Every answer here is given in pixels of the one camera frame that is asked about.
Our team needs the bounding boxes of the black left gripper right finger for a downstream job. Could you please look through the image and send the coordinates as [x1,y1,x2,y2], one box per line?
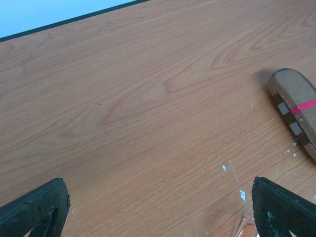
[252,177,316,237]

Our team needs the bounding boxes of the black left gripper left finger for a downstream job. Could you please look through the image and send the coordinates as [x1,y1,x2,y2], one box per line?
[0,178,70,237]

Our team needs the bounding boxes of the brown plaid glasses case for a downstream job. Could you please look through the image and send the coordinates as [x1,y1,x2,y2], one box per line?
[269,68,316,159]

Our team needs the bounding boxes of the orange tinted sunglasses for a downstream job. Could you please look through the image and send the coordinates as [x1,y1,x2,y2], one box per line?
[236,216,258,237]

